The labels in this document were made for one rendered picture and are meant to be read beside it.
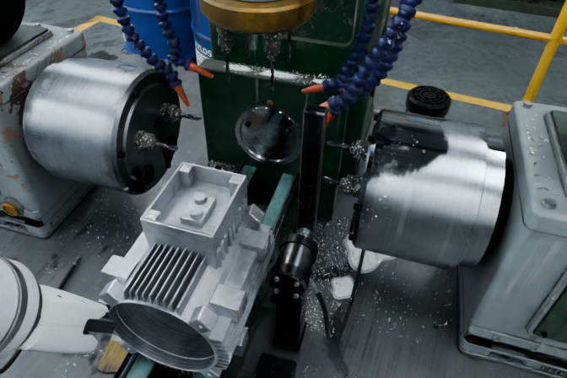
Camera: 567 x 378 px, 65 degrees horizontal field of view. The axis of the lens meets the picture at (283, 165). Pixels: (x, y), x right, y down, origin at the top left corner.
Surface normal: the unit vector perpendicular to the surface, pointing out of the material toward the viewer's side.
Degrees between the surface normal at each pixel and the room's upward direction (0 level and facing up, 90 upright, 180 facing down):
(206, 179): 90
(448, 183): 43
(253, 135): 90
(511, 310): 89
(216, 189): 0
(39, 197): 90
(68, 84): 24
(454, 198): 51
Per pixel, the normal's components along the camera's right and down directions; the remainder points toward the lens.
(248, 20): -0.12, 0.65
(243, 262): 0.02, -0.76
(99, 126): -0.21, 0.00
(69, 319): 0.96, 0.03
